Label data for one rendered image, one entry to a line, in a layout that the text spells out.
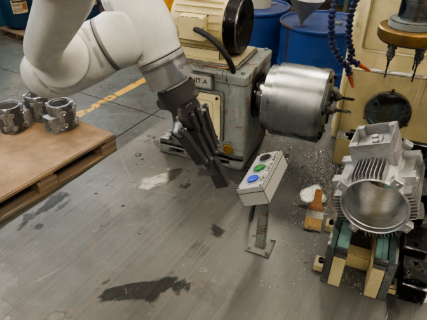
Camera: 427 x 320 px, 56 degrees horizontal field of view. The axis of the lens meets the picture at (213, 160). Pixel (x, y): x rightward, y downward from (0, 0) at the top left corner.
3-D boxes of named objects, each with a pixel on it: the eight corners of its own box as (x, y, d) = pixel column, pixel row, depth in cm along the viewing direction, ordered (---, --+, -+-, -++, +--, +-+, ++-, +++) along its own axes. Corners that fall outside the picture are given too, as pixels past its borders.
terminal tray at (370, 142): (362, 148, 112) (356, 126, 109) (403, 145, 106) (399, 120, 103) (352, 171, 103) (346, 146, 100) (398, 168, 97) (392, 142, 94)
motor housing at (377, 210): (358, 195, 120) (344, 139, 113) (430, 193, 109) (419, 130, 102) (343, 237, 105) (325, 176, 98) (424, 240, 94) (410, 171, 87)
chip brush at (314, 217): (311, 189, 136) (312, 187, 136) (326, 192, 135) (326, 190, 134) (302, 230, 120) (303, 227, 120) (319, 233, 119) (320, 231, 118)
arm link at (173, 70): (189, 42, 77) (203, 70, 79) (154, 57, 81) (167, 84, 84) (166, 56, 70) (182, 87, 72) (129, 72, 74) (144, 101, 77)
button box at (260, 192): (264, 169, 111) (257, 153, 109) (288, 165, 107) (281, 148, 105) (243, 207, 97) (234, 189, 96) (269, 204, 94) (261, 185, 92)
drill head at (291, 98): (244, 107, 161) (248, 46, 147) (337, 125, 149) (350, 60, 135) (221, 136, 142) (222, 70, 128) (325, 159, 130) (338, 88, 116)
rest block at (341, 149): (333, 154, 154) (338, 127, 147) (352, 159, 151) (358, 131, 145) (330, 162, 149) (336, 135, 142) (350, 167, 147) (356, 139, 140)
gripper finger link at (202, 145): (194, 109, 78) (190, 112, 77) (216, 159, 82) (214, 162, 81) (178, 114, 80) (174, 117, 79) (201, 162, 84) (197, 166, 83)
